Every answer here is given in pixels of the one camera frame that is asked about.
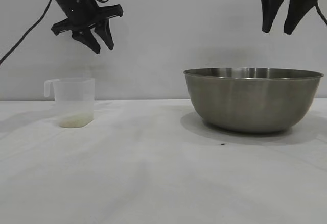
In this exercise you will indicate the translucent plastic measuring cup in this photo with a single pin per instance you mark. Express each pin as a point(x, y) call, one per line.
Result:
point(74, 94)

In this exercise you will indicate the white rice grains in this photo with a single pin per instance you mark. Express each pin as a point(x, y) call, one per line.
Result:
point(75, 120)

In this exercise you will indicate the stainless steel mixing bowl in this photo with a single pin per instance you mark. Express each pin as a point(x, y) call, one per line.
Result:
point(253, 101)

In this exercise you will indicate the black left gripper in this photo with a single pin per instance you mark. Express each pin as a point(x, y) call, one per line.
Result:
point(81, 12)

